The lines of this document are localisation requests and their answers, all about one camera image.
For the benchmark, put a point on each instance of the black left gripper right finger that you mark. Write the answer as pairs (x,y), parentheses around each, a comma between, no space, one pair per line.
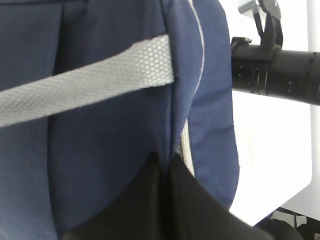
(195,215)

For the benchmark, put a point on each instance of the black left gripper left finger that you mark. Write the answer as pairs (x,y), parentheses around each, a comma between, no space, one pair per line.
(134,215)

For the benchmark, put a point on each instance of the navy insulated lunch bag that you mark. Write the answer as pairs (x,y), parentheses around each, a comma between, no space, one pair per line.
(60,170)

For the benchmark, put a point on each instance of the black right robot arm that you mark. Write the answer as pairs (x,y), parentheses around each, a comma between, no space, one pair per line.
(267,69)

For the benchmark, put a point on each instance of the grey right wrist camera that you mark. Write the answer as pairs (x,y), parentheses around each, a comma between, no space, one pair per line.
(249,7)

